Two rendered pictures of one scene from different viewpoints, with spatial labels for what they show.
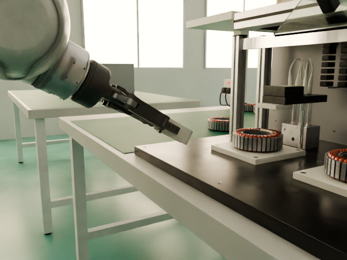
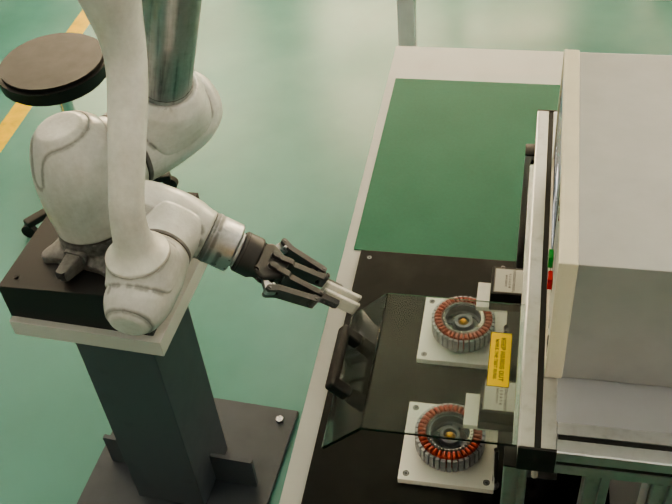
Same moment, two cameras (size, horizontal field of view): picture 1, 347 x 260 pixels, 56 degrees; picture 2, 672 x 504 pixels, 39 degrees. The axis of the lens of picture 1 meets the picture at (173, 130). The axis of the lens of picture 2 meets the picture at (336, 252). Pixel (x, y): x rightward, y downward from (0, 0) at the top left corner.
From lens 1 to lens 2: 1.39 m
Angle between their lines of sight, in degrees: 51
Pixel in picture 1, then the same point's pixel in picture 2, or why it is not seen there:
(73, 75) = (220, 263)
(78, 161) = not seen: hidden behind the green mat
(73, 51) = (220, 247)
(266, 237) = (307, 451)
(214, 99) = not seen: outside the picture
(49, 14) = (142, 326)
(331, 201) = (381, 452)
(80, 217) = not seen: hidden behind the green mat
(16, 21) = (128, 327)
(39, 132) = (403, 13)
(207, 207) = (314, 396)
